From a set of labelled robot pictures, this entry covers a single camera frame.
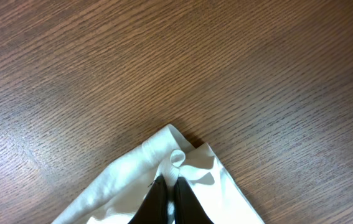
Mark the white t-shirt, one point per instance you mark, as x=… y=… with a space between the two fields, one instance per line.
x=117 y=193

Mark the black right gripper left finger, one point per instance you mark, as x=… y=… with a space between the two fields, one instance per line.
x=153 y=209

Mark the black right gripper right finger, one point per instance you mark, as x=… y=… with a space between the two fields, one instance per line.
x=188 y=209

